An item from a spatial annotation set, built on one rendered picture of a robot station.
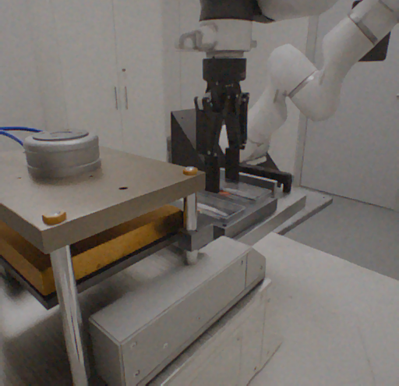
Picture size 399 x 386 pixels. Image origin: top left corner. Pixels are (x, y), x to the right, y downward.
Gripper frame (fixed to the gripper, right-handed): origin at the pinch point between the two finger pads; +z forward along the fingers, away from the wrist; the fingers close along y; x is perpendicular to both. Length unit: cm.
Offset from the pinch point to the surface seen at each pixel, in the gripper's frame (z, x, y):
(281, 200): 6.4, -8.5, 8.6
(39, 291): -0.7, -9.4, -39.0
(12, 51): -32, 246, 60
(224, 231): 4.1, -9.9, -12.7
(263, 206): 3.9, -9.9, -1.7
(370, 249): 106, 2, 185
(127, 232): -2.9, -10.2, -29.9
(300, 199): 6.6, -11.0, 11.8
